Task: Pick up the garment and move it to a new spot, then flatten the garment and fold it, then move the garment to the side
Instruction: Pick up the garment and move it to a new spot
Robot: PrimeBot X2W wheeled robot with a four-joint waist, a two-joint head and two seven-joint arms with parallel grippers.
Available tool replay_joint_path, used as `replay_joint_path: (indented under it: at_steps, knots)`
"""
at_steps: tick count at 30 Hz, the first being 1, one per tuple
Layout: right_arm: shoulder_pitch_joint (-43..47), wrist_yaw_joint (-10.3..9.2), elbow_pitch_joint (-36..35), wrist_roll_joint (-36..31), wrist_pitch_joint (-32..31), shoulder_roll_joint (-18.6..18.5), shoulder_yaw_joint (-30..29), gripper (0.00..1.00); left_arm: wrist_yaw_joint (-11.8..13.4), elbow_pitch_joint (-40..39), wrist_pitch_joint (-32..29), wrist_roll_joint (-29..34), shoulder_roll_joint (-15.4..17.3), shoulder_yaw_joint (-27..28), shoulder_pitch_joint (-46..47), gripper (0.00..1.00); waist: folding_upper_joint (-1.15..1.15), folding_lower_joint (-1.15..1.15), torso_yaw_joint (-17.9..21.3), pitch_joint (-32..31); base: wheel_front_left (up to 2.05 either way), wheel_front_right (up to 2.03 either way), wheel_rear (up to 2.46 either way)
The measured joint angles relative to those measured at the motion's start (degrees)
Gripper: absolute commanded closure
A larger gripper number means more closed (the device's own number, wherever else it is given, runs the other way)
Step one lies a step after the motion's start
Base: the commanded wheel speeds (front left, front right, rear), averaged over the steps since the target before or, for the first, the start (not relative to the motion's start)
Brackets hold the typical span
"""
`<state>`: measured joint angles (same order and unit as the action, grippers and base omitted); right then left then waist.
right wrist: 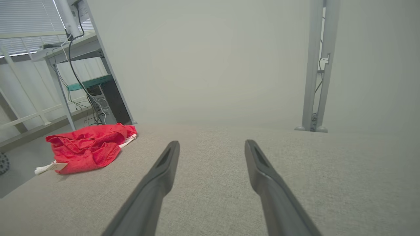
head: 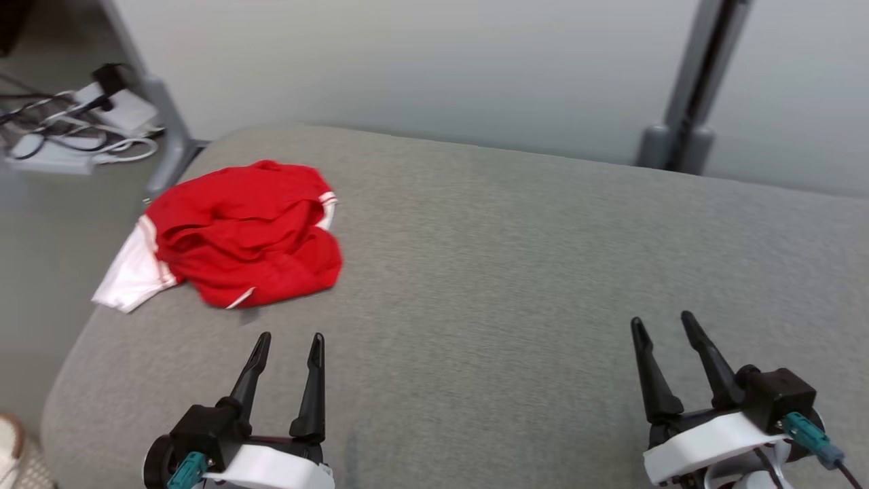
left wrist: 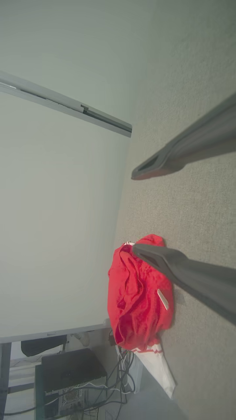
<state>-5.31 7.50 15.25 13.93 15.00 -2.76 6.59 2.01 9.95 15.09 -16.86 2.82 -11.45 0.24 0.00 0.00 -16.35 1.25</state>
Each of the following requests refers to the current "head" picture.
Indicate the white shoe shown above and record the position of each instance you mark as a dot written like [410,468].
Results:
[9,448]

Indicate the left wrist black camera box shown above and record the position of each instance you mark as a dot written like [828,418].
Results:
[204,428]

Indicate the white power adapter box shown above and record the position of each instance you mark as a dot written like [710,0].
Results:
[125,112]

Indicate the black power plug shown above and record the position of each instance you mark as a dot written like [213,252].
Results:
[110,81]

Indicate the light grey power strip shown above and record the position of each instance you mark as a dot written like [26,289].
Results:
[47,159]

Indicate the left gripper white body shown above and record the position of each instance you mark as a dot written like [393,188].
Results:
[271,470]

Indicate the grey partition post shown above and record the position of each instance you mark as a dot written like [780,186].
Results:
[686,81]

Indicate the grey table leg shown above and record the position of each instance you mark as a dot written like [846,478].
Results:
[166,122]

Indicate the red jersey shirt white sleeves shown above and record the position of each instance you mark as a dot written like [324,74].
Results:
[251,244]

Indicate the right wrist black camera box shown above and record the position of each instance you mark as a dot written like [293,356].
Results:
[777,397]

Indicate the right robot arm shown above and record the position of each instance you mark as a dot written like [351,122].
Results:
[747,479]

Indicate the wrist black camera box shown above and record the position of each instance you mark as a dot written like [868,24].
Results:
[204,428]
[777,397]

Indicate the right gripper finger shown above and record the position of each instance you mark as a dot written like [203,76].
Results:
[653,380]
[713,367]

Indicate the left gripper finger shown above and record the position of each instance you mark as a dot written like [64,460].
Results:
[254,377]
[313,394]

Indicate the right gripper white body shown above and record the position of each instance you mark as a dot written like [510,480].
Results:
[706,448]

